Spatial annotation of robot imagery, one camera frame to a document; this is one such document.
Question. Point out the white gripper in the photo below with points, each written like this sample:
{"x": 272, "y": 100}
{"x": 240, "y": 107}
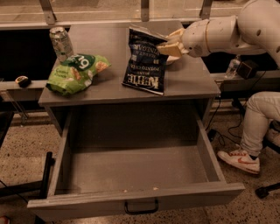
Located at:
{"x": 194, "y": 38}

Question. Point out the blue Kettle chip bag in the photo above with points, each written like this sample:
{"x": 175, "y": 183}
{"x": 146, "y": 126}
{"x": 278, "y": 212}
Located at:
{"x": 146, "y": 65}

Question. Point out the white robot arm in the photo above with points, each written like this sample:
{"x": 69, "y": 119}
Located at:
{"x": 255, "y": 30}

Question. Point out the grey cabinet counter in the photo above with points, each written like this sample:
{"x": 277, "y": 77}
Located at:
{"x": 186, "y": 78}

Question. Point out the green chip bag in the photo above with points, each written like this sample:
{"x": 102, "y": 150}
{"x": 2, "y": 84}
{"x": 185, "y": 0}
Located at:
{"x": 76, "y": 73}

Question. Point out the open grey drawer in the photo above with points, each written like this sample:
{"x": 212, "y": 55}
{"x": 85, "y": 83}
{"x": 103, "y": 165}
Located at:
{"x": 105, "y": 161}

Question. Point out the white bowl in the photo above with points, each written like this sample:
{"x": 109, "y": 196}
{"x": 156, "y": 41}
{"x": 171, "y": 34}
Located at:
{"x": 171, "y": 59}

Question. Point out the clear water bottle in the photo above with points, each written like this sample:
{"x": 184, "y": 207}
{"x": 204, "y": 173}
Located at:
{"x": 232, "y": 67}

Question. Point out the small black box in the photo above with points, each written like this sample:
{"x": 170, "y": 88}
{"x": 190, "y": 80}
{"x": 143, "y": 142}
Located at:
{"x": 247, "y": 69}

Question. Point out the person leg white trousers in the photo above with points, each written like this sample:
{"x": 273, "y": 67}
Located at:
{"x": 262, "y": 107}

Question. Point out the silver green soda can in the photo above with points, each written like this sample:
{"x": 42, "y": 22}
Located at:
{"x": 61, "y": 43}

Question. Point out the white red sneaker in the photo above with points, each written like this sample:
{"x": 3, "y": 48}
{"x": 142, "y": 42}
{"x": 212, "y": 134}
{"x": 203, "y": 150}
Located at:
{"x": 240, "y": 159}

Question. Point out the black yellow tape measure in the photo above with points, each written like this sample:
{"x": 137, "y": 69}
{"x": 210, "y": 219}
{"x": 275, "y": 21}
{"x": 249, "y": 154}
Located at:
{"x": 23, "y": 81}

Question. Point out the black chair base right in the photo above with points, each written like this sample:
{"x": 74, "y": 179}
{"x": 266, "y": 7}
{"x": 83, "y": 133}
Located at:
{"x": 264, "y": 191}

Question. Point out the black chair base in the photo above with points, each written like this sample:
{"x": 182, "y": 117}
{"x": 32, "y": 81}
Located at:
{"x": 41, "y": 185}
{"x": 264, "y": 191}

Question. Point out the black chair base left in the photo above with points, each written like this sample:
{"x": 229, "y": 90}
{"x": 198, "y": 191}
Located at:
{"x": 41, "y": 185}

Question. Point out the black drawer handle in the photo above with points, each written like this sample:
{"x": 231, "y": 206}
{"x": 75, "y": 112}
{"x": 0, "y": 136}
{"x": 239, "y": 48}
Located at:
{"x": 137, "y": 207}

